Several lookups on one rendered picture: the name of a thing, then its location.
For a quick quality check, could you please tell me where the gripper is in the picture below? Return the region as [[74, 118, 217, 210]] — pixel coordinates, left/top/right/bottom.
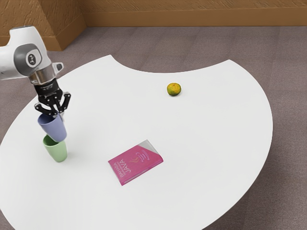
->
[[33, 78, 72, 120]]

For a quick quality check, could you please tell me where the lavender blue cup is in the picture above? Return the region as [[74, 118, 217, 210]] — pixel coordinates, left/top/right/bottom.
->
[[37, 113, 67, 142]]

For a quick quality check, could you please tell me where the light green cup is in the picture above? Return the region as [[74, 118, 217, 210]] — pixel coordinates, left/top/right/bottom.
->
[[42, 134, 68, 163]]

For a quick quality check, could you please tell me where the pink book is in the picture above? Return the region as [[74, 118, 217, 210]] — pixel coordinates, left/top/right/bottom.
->
[[107, 139, 164, 186]]

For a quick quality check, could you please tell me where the green-orange tangerine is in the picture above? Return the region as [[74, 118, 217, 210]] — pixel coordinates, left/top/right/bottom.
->
[[166, 82, 182, 97]]

